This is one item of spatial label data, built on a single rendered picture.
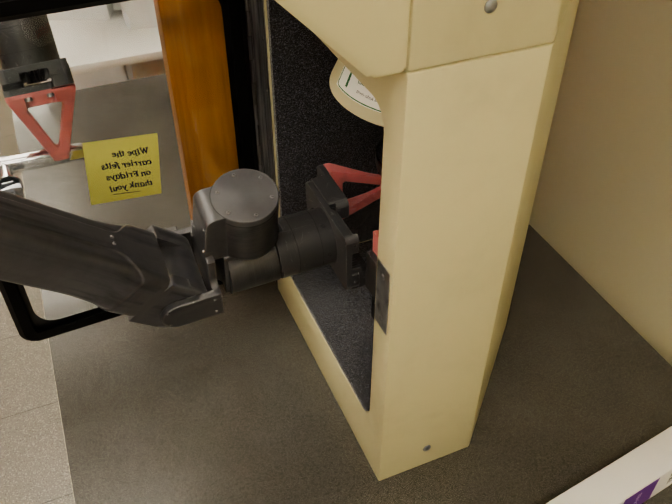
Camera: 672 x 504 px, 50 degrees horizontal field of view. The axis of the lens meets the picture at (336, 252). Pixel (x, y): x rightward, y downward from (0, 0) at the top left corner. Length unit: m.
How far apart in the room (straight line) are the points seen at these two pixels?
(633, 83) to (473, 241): 0.42
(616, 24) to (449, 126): 0.49
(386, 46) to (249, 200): 0.21
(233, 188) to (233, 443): 0.33
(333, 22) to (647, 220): 0.63
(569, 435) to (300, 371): 0.32
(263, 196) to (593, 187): 0.56
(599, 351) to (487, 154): 0.47
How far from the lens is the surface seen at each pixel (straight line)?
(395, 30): 0.45
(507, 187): 0.57
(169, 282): 0.62
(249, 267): 0.65
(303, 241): 0.66
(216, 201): 0.60
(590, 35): 1.00
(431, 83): 0.48
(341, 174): 0.73
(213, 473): 0.81
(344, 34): 0.43
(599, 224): 1.05
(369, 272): 0.67
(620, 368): 0.95
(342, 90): 0.62
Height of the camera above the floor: 1.62
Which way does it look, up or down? 41 degrees down
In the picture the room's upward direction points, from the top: straight up
